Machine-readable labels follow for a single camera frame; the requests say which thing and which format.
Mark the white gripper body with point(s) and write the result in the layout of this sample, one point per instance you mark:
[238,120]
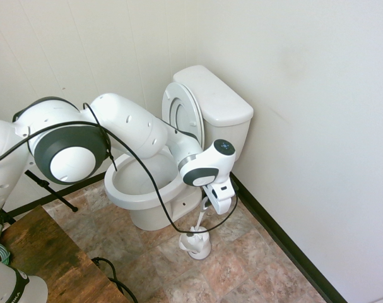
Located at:
[224,199]

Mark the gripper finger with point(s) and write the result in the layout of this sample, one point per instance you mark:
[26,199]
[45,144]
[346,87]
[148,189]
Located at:
[205,202]
[211,209]

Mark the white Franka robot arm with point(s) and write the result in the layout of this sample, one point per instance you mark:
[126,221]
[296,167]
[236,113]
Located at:
[131,129]

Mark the white toilet brush holder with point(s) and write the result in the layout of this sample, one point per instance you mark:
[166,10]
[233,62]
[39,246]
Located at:
[200,252]

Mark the white toilet tank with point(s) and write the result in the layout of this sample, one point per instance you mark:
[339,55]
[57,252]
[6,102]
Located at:
[238,135]

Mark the white ceramic toilet bowl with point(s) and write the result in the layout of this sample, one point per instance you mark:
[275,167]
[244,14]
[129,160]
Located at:
[140,205]

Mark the white toilet seat cover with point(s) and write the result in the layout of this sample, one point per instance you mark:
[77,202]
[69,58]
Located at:
[183,113]

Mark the white toilet tank lid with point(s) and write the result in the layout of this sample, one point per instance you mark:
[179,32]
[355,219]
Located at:
[216,94]

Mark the long black baseboard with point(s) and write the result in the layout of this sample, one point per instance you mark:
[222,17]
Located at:
[273,227]

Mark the short black baseboard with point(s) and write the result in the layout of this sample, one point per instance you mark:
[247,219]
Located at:
[77,186]

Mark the brown wooden table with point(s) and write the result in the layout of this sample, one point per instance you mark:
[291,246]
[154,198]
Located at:
[52,252]

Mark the black camera tripod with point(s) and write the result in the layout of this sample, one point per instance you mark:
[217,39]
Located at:
[49,189]

